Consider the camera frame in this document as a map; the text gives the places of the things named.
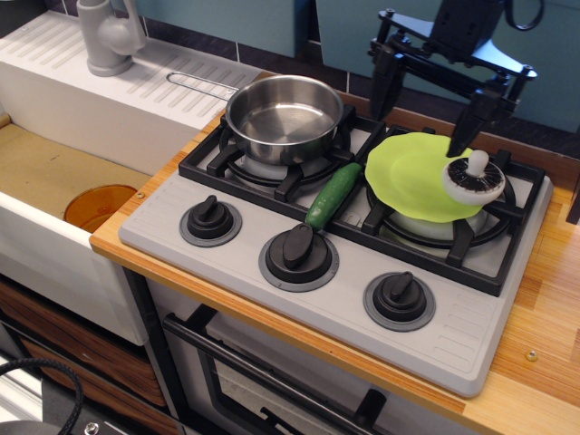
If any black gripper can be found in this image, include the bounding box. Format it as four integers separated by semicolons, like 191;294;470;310
368;1;538;158

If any white toy mushroom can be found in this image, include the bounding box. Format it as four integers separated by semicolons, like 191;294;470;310
442;150;507;206

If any green toy pickle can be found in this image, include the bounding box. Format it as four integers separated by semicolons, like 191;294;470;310
304;162;363;232

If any light green plate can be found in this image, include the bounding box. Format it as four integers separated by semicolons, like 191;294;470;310
364;132;481;223

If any stainless steel pot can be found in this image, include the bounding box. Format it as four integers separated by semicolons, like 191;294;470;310
166;72;344;166

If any black right stove knob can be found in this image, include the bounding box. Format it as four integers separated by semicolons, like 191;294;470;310
363;271;436;333

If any black stove knob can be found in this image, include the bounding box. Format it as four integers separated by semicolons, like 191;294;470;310
363;271;436;333
179;195;243;248
258;223;340;293

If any black middle stove knob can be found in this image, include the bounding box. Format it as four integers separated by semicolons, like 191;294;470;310
258;223;340;293

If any grey toy stove top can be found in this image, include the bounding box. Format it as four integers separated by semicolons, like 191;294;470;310
119;170;527;397

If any black left stove knob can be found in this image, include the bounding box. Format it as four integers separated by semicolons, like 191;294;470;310
179;195;243;248

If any black left burner grate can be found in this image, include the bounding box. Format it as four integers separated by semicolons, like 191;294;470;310
179;104;387;214

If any black burner grate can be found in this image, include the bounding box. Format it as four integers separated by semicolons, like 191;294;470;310
179;104;387;214
329;126;551;296

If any black right burner grate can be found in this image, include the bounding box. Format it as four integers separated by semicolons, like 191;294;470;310
329;126;551;296

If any grey toy faucet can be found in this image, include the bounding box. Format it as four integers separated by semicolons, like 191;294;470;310
76;0;147;77

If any white toy sink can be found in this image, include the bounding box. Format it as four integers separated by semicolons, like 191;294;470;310
1;12;258;345

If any orange plastic cup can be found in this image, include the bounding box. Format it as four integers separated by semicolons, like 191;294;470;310
63;184;137;233

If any wooden drawer front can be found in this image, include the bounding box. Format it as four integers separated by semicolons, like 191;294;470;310
1;276;180;434

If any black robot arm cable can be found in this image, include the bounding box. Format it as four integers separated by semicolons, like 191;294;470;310
503;0;546;33

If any oven door with black handle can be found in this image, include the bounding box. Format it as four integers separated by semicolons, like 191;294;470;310
161;303;468;435

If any black braided cable foreground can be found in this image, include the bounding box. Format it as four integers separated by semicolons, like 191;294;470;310
0;357;85;435

